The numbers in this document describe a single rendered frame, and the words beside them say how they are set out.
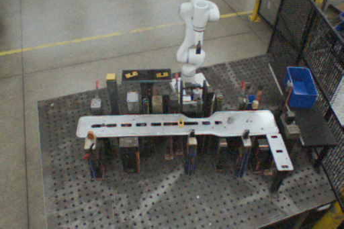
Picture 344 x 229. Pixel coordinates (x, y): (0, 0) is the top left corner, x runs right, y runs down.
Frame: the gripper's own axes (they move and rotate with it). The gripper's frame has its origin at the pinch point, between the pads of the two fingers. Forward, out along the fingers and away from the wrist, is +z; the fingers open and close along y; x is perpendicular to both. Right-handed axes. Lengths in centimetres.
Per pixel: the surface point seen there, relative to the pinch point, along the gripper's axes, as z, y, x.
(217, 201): 75, 68, 11
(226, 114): 45, 18, 22
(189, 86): 26.7, 6.8, -4.6
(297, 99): 34, 15, 72
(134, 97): 34, 9, -43
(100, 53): 144, -197, -101
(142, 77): 28.7, -6.2, -37.3
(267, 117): 45, 22, 51
